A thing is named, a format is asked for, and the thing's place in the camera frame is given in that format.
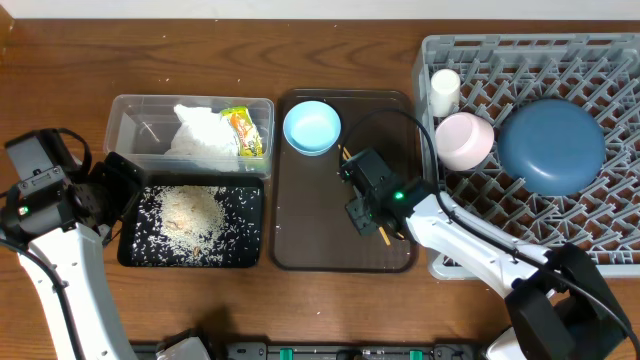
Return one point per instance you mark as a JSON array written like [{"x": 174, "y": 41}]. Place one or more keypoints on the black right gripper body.
[{"x": 362, "y": 214}]

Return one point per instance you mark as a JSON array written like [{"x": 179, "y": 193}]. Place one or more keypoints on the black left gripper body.
[{"x": 111, "y": 191}]

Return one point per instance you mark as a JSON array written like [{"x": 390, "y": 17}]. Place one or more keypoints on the wooden chopstick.
[
  {"x": 346, "y": 156},
  {"x": 399, "y": 188}
]

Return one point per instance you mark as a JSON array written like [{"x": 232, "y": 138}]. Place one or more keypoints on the pile of rice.
[{"x": 192, "y": 220}]

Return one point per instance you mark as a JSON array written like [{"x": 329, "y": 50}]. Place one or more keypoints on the light blue small bowl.
[{"x": 312, "y": 127}]

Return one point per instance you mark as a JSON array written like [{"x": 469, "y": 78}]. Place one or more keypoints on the white napkin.
[{"x": 206, "y": 137}]

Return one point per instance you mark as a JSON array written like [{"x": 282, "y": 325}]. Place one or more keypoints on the yellow green snack wrapper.
[{"x": 250, "y": 141}]

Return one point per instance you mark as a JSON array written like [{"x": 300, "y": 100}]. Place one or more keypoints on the cream cup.
[{"x": 445, "y": 92}]

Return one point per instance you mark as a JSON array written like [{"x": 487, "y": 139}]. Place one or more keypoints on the grey dishwasher rack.
[{"x": 501, "y": 73}]

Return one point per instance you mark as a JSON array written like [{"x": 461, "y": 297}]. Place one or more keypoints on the dark blue plate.
[{"x": 556, "y": 147}]

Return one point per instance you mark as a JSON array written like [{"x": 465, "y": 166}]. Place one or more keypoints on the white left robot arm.
[{"x": 67, "y": 270}]

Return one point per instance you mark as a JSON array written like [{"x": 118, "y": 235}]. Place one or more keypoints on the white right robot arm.
[{"x": 559, "y": 304}]

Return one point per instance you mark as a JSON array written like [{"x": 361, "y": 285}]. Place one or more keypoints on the brown serving tray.
[{"x": 311, "y": 228}]

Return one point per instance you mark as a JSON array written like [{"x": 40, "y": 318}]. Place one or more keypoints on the black tray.
[{"x": 195, "y": 225}]

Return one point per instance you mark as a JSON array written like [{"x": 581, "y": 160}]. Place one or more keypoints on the clear plastic bin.
[{"x": 141, "y": 128}]

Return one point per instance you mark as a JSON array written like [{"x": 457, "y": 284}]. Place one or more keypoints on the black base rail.
[{"x": 262, "y": 351}]

